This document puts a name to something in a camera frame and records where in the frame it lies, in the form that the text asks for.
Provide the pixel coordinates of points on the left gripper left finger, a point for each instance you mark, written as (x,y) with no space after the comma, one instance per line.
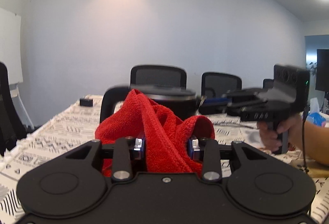
(127,157)

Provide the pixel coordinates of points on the black round pot container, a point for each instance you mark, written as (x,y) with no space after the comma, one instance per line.
(183,102)

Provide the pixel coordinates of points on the patterned white tablecloth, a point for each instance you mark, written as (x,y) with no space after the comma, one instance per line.
(76,125)

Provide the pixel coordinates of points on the small black box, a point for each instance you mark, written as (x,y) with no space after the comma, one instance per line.
(86,102)

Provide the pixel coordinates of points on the black mesh chair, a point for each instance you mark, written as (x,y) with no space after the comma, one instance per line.
(12,128)
(158,75)
(215,84)
(268,83)

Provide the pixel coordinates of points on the person right forearm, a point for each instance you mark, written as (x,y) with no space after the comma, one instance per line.
(316,142)

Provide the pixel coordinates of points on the black mesh chair middle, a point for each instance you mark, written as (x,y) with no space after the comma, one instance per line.
(158,75)

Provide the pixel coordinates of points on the black mesh chair far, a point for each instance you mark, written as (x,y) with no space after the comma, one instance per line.
(268,83)

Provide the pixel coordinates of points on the black camera box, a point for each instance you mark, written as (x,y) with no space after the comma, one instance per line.
(290,85)

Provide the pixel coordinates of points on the red towel cloth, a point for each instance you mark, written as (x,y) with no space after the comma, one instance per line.
(166,135)

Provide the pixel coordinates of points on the black mesh chair left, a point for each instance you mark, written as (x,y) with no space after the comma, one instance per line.
(12,128)

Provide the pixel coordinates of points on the black monitor screen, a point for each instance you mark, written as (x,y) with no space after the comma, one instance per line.
(322,73)

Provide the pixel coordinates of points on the blue tissue box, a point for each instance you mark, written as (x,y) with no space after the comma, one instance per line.
(315,116)

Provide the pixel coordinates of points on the person right hand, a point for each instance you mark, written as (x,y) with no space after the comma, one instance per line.
(269,137)

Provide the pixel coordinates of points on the white whiteboard on stand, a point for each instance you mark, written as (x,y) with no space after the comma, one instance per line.
(11,55)

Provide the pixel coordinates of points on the black mesh chair right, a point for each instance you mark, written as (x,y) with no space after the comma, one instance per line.
(215,84)

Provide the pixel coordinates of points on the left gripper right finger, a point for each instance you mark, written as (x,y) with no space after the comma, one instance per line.
(210,153)

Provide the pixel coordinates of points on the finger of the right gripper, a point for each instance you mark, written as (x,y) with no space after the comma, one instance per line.
(218,105)

